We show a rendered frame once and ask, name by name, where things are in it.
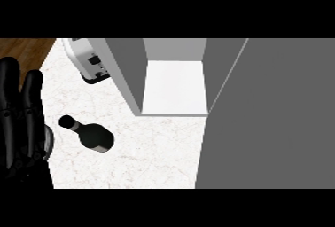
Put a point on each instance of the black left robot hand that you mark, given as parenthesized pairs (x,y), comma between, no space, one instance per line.
(17,124)

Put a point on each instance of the dark wine bottle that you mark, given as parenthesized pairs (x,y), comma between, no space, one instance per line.
(93,136)

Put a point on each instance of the grey open cabinet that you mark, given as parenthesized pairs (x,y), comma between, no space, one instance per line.
(175,85)

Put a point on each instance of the flat dark grey cabinet door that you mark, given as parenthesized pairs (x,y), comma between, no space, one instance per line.
(270,118)

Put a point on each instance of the white appliance with black base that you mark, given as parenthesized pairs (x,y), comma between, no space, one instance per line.
(87,62)

